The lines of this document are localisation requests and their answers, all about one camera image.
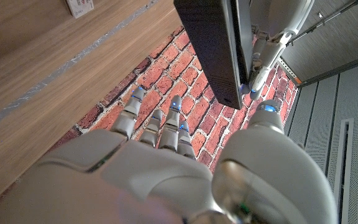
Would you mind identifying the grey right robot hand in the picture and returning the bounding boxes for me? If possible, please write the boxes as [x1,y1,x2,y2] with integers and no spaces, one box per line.
[0,86,338,224]

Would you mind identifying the white matchbox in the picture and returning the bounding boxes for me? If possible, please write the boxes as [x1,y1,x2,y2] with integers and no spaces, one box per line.
[65,0,95,19]

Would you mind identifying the red brick print backdrop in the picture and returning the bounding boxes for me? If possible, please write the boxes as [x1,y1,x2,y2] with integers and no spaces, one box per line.
[0,26,301,218]

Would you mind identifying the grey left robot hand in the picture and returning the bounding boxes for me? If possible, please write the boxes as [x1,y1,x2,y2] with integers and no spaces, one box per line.
[241,0,315,101]

